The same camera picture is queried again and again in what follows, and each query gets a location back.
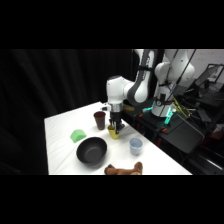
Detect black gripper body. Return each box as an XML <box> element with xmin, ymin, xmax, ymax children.
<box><xmin>109</xmin><ymin>111</ymin><xmax>126</xmax><ymax>131</ymax></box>

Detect yellow cup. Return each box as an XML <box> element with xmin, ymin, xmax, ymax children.
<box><xmin>106</xmin><ymin>124</ymin><xmax>122</xmax><ymax>141</ymax></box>

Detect dark red cup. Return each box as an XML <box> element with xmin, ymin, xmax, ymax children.
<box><xmin>92</xmin><ymin>111</ymin><xmax>107</xmax><ymax>131</ymax></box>

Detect light blue cup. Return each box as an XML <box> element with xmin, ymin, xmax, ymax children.
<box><xmin>128</xmin><ymin>137</ymin><xmax>144</xmax><ymax>157</ymax></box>

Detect black bowl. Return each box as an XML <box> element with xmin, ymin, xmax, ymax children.
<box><xmin>75</xmin><ymin>136</ymin><xmax>109</xmax><ymax>165</ymax></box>

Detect green sponge block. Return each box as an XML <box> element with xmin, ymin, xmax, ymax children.
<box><xmin>69</xmin><ymin>128</ymin><xmax>88</xmax><ymax>144</ymax></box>

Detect brown plush toy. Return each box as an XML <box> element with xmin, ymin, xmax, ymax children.
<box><xmin>103</xmin><ymin>161</ymin><xmax>145</xmax><ymax>176</ymax></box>

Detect black robot stand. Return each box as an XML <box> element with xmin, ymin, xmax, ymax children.
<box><xmin>122</xmin><ymin>97</ymin><xmax>207</xmax><ymax>155</ymax></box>

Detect black curtain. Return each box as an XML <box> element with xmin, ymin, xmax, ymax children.
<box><xmin>0</xmin><ymin>49</ymin><xmax>141</xmax><ymax>176</ymax></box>

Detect black laptop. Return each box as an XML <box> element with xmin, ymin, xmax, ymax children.
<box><xmin>194</xmin><ymin>63</ymin><xmax>224</xmax><ymax>90</ymax></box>

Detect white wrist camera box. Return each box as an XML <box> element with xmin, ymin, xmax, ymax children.
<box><xmin>101</xmin><ymin>104</ymin><xmax>113</xmax><ymax>113</ymax></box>

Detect yellow green cable bundle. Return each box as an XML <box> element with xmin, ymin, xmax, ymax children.
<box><xmin>172</xmin><ymin>101</ymin><xmax>193</xmax><ymax>120</ymax></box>

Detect black cable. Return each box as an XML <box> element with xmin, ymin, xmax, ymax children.
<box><xmin>165</xmin><ymin>49</ymin><xmax>199</xmax><ymax>103</ymax></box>

